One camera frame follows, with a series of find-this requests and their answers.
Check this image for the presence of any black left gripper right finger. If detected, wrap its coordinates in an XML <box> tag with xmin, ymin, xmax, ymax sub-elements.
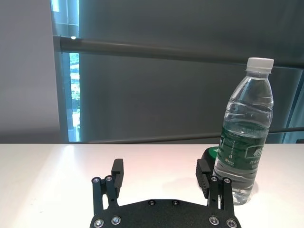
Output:
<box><xmin>195</xmin><ymin>159</ymin><xmax>236</xmax><ymax>214</ymax></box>

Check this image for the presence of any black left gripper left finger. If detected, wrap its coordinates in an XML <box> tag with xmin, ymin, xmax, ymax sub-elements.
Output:
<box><xmin>92</xmin><ymin>158</ymin><xmax>124</xmax><ymax>216</ymax></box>

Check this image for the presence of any green button black base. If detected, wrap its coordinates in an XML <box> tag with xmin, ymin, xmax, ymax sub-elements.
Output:
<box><xmin>201</xmin><ymin>146</ymin><xmax>219</xmax><ymax>172</ymax></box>

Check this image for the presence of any clear water bottle green label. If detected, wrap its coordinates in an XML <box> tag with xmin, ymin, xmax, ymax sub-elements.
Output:
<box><xmin>212</xmin><ymin>57</ymin><xmax>275</xmax><ymax>206</ymax></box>

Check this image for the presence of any window glass strip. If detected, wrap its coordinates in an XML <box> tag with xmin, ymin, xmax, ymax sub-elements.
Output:
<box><xmin>50</xmin><ymin>0</ymin><xmax>82</xmax><ymax>143</ymax></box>

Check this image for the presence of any thick grey metal handrail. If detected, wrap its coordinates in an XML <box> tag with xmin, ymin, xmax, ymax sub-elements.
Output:
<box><xmin>59</xmin><ymin>37</ymin><xmax>304</xmax><ymax>69</ymax></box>

